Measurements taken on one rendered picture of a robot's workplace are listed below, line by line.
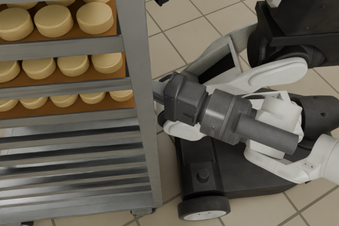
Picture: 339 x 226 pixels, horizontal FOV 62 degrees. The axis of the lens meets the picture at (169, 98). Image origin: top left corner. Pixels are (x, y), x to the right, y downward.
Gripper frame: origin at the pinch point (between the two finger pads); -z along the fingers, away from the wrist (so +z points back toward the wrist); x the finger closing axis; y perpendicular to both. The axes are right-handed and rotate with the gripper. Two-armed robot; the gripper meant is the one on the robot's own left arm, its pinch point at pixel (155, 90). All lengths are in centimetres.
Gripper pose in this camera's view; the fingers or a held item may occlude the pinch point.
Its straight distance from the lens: 56.1
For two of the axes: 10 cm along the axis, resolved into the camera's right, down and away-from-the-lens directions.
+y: -4.1, 7.7, -5.0
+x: 0.0, -5.4, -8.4
